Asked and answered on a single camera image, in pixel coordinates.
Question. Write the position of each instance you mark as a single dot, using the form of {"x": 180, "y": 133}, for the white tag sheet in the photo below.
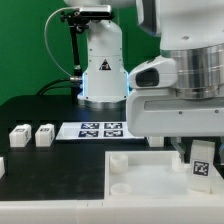
{"x": 94, "y": 130}

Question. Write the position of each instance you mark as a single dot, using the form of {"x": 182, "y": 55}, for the white block left edge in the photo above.
{"x": 2, "y": 167}

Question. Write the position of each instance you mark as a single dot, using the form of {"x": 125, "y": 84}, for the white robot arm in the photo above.
{"x": 178, "y": 85}

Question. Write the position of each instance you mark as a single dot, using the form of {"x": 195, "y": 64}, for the black camera stand pole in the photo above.
{"x": 77, "y": 71}

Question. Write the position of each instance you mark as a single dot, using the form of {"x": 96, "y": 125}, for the black camera on stand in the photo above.
{"x": 84, "y": 14}

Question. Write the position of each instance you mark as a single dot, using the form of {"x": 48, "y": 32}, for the white square tabletop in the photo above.
{"x": 153, "y": 174}

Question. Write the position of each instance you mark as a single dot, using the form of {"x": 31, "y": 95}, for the white L-shaped wall fixture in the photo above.
{"x": 152, "y": 211}

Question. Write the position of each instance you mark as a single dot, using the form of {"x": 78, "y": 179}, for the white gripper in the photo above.
{"x": 155, "y": 113}

